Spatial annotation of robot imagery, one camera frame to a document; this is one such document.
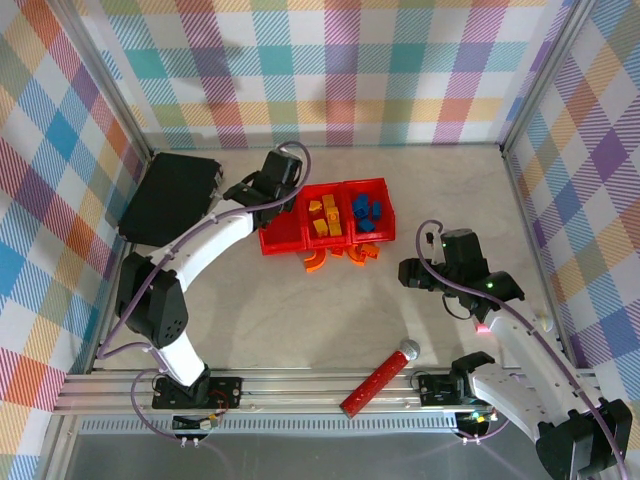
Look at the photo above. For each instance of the yellow curved lego brick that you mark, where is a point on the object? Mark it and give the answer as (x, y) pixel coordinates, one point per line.
(315, 207)

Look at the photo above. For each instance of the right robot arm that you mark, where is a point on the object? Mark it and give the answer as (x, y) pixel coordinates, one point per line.
(515, 342)

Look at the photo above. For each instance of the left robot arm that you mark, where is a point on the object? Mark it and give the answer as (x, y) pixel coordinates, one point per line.
(150, 305)

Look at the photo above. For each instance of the red plastic bin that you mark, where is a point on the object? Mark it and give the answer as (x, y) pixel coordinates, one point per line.
(282, 237)
(325, 243)
(385, 200)

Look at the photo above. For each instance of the large orange curved lego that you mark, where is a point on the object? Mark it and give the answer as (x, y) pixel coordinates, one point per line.
(314, 265)

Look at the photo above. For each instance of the small pink stick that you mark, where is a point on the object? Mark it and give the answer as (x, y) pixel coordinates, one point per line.
(483, 329)

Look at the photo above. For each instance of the orange lego brick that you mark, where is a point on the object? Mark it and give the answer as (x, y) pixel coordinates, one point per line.
(371, 250)

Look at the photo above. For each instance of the small orange curved lego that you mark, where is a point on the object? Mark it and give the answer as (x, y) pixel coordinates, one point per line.
(355, 257)

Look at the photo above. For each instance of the black hard case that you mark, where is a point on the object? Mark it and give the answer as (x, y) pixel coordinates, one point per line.
(165, 200)

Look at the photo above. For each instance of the red glitter toy microphone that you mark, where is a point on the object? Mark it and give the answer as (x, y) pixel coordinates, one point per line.
(380, 375)

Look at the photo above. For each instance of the small connector board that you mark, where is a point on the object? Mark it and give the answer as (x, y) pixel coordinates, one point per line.
(475, 417)
(207, 424)

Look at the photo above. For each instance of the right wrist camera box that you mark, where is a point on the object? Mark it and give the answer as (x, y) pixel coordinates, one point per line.
(436, 256)

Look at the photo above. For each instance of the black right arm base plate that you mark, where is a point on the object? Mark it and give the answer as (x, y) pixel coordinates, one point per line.
(435, 390)

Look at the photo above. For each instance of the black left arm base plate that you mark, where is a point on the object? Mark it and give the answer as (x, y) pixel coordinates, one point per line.
(225, 390)

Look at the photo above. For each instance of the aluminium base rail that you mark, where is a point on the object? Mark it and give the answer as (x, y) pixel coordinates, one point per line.
(300, 395)

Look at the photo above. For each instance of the aluminium frame post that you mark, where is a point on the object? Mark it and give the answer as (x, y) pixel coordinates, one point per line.
(544, 75)
(108, 75)

